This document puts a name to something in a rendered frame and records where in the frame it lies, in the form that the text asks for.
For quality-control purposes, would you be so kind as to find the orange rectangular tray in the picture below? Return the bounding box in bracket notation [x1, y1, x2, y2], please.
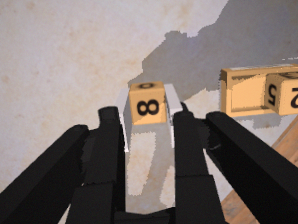
[221, 64, 298, 117]

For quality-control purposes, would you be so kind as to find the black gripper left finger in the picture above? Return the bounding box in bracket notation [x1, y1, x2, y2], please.
[0, 88, 132, 224]

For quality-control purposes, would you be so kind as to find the tan wooden cube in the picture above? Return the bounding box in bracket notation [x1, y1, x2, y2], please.
[128, 81, 167, 125]
[264, 72, 298, 116]

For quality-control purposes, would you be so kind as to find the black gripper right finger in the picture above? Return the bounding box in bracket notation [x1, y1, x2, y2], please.
[164, 84, 298, 224]

